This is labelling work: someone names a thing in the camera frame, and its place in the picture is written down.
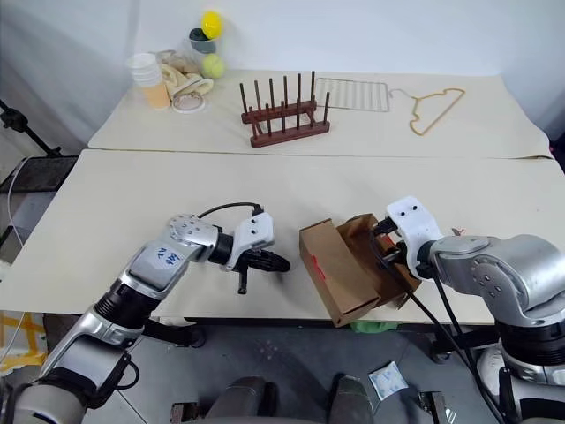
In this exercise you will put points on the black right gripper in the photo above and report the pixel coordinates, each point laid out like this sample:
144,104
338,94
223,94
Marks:
399,254

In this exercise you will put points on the yellow and black toy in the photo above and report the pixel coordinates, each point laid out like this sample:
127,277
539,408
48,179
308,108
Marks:
212,24

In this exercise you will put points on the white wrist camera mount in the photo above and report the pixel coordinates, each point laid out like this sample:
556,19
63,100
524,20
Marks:
256,234
415,225

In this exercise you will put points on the clear plastic container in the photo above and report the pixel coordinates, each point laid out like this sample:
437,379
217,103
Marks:
196,50

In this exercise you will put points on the black round item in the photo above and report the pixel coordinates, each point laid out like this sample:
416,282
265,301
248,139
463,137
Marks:
198,33

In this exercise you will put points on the red tape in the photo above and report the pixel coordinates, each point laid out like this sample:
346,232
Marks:
317,267

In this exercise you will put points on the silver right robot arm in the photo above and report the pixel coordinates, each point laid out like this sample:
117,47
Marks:
499,274

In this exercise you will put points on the white printed packet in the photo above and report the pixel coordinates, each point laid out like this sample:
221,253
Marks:
387,380

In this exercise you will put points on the yellow-green tennis ball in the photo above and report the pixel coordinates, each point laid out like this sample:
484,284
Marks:
213,66

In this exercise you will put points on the dark rounded shape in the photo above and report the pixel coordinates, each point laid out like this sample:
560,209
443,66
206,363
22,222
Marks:
243,397
353,399

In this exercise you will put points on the green cloth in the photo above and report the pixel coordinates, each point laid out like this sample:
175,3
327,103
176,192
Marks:
375,327

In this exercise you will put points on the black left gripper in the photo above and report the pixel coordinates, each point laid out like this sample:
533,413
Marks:
251,261

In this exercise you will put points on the white tape roll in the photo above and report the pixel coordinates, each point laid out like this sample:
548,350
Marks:
176,106

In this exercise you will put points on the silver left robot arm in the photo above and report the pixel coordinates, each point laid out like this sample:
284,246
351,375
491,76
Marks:
145,269

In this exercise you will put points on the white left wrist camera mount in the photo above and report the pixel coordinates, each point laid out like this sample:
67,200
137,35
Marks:
256,234

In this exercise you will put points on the black table frame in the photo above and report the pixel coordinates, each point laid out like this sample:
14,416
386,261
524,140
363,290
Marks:
176,331

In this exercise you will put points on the black tripod stand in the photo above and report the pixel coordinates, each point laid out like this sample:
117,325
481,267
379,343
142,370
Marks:
39,172

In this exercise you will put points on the dark wooden peg rack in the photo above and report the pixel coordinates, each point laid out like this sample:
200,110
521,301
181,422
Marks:
287,130

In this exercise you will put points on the beige crumpled cloth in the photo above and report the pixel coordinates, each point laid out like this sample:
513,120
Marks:
183,79

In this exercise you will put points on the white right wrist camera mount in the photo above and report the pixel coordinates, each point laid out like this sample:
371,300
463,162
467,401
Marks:
415,225

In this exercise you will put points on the stack of paper cups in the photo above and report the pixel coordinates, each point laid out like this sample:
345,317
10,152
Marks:
152,86

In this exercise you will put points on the brown cardboard box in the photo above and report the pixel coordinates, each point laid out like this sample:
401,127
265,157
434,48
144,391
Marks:
344,274

